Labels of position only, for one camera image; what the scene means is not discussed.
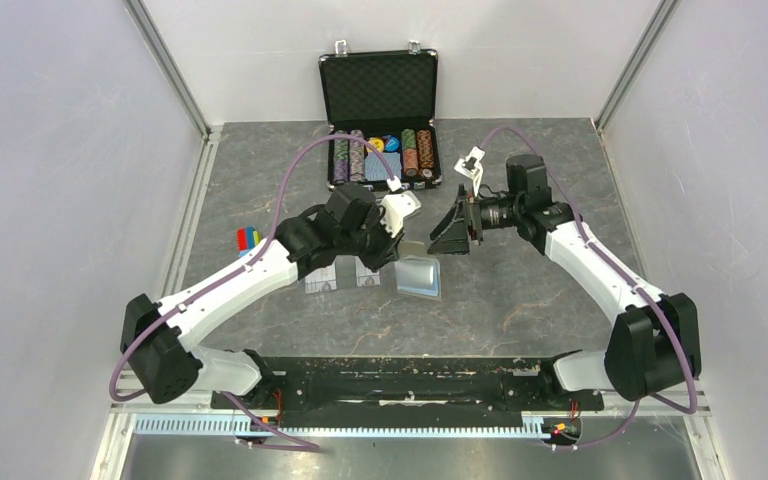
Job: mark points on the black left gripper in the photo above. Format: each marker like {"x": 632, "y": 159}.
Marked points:
{"x": 387, "y": 251}

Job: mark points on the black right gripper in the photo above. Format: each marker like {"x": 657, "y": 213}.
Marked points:
{"x": 454, "y": 240}

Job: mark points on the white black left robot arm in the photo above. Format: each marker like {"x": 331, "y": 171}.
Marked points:
{"x": 161, "y": 340}

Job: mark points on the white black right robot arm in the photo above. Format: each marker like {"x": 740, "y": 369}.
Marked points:
{"x": 654, "y": 342}

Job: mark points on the clear plastic card sleeve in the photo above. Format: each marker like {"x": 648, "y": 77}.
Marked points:
{"x": 344, "y": 273}

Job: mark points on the blue playing card deck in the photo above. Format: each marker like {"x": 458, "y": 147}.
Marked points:
{"x": 374, "y": 169}

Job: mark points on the orange brown chip stack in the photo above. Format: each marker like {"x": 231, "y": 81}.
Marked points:
{"x": 425, "y": 153}

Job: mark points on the green orange chip stack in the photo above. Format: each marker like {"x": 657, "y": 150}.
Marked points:
{"x": 410, "y": 162}

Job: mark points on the blue dealer button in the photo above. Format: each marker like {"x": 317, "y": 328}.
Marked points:
{"x": 391, "y": 143}

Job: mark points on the yellow dealer button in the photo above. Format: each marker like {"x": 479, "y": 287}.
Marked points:
{"x": 377, "y": 143}

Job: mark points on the grey purple chip stack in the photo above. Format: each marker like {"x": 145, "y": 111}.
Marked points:
{"x": 357, "y": 155}

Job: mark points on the purple green chip stack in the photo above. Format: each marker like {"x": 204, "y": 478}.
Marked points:
{"x": 340, "y": 170}

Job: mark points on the colourful toy block stack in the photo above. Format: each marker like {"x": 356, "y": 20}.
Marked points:
{"x": 247, "y": 239}

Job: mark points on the black poker chip case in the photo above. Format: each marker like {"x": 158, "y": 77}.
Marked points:
{"x": 380, "y": 93}

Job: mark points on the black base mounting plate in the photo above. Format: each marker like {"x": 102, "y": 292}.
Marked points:
{"x": 411, "y": 391}

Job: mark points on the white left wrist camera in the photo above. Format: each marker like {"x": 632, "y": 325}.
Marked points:
{"x": 397, "y": 208}

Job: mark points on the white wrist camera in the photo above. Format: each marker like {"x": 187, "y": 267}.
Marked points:
{"x": 471, "y": 167}
{"x": 397, "y": 208}

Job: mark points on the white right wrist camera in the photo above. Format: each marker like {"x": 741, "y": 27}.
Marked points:
{"x": 471, "y": 167}

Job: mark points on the white slotted cable duct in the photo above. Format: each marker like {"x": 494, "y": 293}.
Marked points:
{"x": 239, "y": 425}

